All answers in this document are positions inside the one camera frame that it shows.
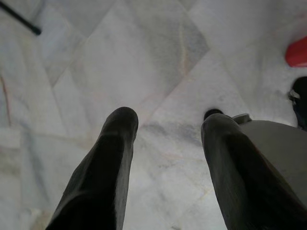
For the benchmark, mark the black folding chair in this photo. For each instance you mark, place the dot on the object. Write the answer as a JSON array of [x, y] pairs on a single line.
[[21, 20]]

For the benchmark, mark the black robot foot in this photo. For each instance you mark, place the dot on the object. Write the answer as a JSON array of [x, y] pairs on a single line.
[[301, 100]]

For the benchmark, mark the red plastic stool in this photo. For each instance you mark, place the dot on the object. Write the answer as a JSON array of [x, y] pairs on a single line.
[[297, 52]]

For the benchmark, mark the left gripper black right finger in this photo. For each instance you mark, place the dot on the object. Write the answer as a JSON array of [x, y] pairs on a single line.
[[230, 167]]

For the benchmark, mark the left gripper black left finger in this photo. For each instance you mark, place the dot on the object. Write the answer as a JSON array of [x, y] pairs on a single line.
[[103, 167]]

